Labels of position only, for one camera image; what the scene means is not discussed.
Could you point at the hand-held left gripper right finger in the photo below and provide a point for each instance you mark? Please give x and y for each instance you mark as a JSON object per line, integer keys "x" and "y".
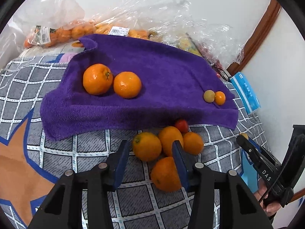
{"x": 180, "y": 164}

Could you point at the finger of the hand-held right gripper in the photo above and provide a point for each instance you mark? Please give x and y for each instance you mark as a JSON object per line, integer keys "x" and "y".
{"x": 258, "y": 149}
{"x": 250, "y": 151}

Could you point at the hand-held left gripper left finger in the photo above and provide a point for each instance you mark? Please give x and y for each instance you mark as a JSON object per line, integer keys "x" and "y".
{"x": 121, "y": 162}

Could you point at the yellow-green plum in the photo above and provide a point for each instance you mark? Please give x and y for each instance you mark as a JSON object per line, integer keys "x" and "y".
{"x": 244, "y": 135}
{"x": 208, "y": 96}

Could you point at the small red apple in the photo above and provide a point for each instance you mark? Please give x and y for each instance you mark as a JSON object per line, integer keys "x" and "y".
{"x": 181, "y": 125}

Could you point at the orange mandarin with stem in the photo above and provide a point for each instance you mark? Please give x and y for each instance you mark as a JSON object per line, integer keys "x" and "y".
{"x": 96, "y": 80}

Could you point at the person's right hand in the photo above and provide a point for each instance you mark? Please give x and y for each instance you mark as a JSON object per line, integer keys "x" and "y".
{"x": 270, "y": 207}

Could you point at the blue tissue pack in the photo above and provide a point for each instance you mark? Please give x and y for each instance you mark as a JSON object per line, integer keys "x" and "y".
{"x": 246, "y": 93}

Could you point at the grey checked star blanket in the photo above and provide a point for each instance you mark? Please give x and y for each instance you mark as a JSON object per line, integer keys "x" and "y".
{"x": 59, "y": 152}

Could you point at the purple towel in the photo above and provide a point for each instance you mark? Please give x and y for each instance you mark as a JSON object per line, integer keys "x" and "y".
{"x": 154, "y": 76}

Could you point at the crumpled clear plastic bag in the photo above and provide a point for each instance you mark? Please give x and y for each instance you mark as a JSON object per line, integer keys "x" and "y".
{"x": 226, "y": 40}

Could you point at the yellow banana bunch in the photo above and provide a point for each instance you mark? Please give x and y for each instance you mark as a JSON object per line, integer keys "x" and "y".
{"x": 188, "y": 45}

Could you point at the heap of small mandarins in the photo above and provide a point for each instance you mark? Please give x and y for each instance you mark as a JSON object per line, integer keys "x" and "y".
{"x": 62, "y": 33}
{"x": 138, "y": 33}

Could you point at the crumpled clear banana bag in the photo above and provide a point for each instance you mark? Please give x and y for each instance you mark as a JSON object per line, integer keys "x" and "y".
{"x": 181, "y": 21}

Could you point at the clear bag with white label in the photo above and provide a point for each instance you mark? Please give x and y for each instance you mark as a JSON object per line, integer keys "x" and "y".
{"x": 143, "y": 12}

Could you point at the white plastic bag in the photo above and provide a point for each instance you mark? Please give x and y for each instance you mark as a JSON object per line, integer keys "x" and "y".
{"x": 9, "y": 43}

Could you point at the clear bag with dark label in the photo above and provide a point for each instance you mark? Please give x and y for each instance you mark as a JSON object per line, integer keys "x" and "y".
{"x": 62, "y": 9}

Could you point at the brown wooden door frame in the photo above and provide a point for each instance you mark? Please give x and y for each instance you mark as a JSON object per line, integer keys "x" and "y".
{"x": 257, "y": 33}

